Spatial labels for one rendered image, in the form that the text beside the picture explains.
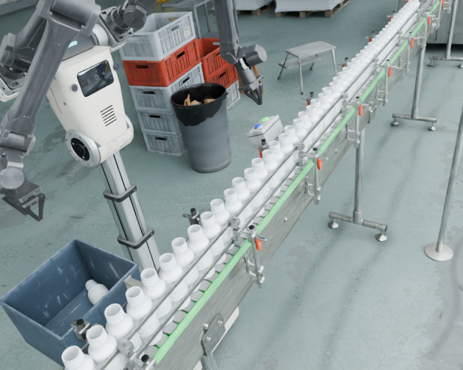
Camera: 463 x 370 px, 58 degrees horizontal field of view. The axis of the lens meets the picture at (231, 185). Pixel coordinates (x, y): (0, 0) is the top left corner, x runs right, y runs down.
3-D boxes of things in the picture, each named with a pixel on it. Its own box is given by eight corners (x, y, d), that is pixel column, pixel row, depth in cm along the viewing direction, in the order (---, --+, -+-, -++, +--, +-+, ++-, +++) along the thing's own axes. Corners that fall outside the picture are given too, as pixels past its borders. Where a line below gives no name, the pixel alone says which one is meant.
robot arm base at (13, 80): (34, 80, 131) (9, 46, 128) (43, 69, 125) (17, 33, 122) (10, 91, 125) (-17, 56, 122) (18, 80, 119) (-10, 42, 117)
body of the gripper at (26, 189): (22, 205, 109) (9, 181, 104) (1, 195, 114) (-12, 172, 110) (42, 191, 113) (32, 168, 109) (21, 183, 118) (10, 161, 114)
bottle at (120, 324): (149, 356, 100) (130, 311, 91) (126, 371, 98) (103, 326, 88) (140, 339, 104) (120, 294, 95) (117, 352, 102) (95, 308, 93)
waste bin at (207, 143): (218, 181, 339) (204, 109, 304) (175, 171, 362) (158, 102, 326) (246, 153, 369) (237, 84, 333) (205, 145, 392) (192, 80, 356)
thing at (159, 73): (167, 87, 343) (160, 60, 331) (127, 85, 361) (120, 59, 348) (202, 61, 387) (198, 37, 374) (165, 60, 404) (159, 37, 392)
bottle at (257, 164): (251, 198, 146) (246, 158, 137) (268, 194, 146) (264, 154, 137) (255, 208, 141) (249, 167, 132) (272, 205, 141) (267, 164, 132)
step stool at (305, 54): (311, 69, 516) (309, 34, 493) (339, 84, 467) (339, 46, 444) (276, 78, 505) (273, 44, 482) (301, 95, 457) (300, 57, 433)
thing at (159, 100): (173, 112, 355) (167, 87, 343) (134, 109, 372) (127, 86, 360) (206, 84, 399) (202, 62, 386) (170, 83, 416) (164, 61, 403)
